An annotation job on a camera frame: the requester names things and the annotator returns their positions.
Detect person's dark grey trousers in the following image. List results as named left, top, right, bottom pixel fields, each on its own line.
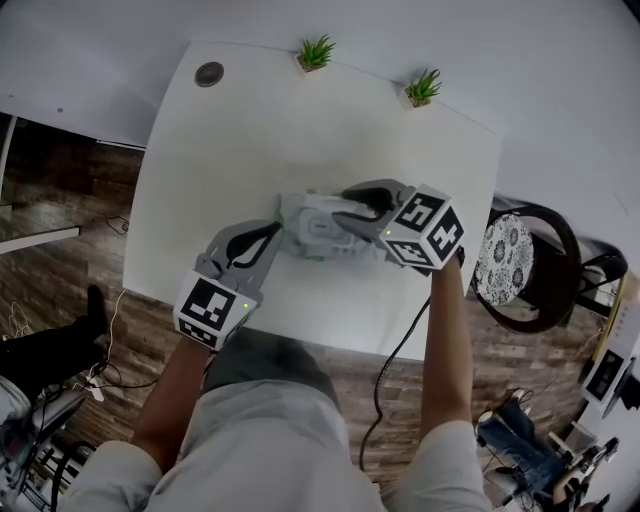
left=201, top=326, right=343, bottom=416

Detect white square table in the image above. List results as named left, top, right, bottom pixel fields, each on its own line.
left=121, top=40, right=503, bottom=362

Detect person's white shirt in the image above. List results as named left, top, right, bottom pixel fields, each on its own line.
left=63, top=374, right=494, bottom=512

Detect dark wicker tub chair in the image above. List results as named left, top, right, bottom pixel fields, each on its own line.
left=471, top=201, right=629, bottom=337

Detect white box with green print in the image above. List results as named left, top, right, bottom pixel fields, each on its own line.
left=274, top=189, right=387, bottom=264

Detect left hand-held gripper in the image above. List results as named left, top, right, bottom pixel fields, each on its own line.
left=172, top=219, right=287, bottom=351

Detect white-framed desk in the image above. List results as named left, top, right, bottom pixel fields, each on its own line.
left=0, top=114, right=82, bottom=255

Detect round grey table grommet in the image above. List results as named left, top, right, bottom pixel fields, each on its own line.
left=193, top=60, right=227, bottom=89

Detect person's right forearm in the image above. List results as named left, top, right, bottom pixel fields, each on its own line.
left=418, top=257, right=474, bottom=442

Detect floral patterned seat cushion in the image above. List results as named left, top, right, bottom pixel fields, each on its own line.
left=474, top=211, right=534, bottom=307

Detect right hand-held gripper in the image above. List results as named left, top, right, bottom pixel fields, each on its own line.
left=331, top=177, right=466, bottom=272

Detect thin white cable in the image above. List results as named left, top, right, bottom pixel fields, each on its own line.
left=101, top=286, right=129, bottom=347

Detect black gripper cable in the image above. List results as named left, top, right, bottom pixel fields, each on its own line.
left=357, top=294, right=433, bottom=473

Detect person's left forearm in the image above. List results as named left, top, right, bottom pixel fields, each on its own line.
left=130, top=334, right=214, bottom=477

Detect small potted green plant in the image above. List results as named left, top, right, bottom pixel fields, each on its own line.
left=401, top=67, right=444, bottom=111
left=294, top=33, right=338, bottom=75

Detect white microwave oven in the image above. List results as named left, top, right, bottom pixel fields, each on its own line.
left=579, top=299, right=640, bottom=419

